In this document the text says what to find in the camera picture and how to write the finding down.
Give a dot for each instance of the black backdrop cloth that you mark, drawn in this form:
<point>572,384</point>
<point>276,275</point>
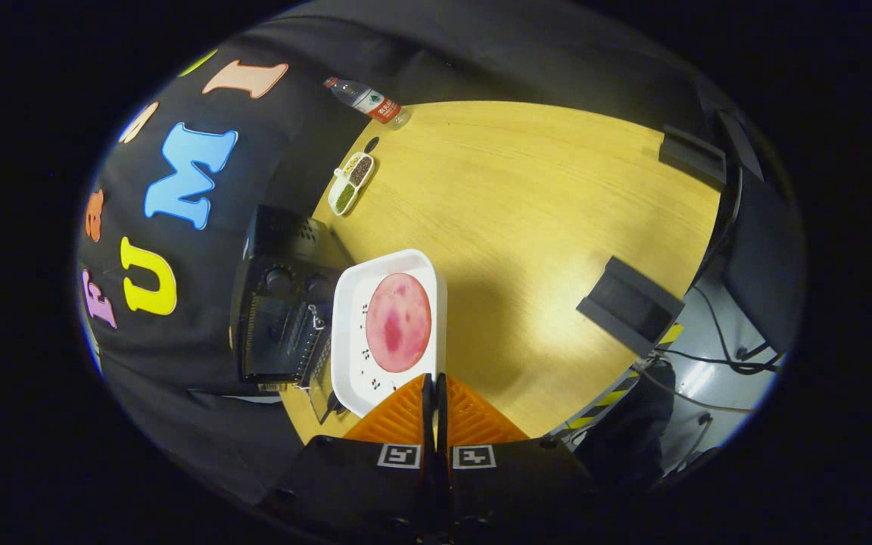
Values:
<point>292,76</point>

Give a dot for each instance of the clear water bottle red label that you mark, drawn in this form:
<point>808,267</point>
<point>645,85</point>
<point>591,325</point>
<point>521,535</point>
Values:
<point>375,104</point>

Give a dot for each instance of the yellow black striped tape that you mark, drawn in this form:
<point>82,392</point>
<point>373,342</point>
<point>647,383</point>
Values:
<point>672,334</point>

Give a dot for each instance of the black table grommet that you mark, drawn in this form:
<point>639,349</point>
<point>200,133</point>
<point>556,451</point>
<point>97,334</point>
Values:
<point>372,144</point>

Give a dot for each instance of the white square plate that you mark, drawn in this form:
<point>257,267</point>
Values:
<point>353,318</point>

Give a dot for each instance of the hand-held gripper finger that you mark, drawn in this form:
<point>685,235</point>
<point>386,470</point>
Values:
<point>442,416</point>
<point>428,416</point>

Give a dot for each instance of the round pink meat slice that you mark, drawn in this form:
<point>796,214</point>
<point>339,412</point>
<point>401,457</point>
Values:
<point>398,322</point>

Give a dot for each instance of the black toaster oven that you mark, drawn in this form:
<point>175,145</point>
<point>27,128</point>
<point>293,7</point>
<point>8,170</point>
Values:
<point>277,333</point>

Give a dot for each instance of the white divided bean dish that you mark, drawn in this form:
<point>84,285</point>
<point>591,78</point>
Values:
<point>349,189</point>

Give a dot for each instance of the black table clamp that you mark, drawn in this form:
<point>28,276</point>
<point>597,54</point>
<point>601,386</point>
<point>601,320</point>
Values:
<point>629,306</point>
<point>693,155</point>

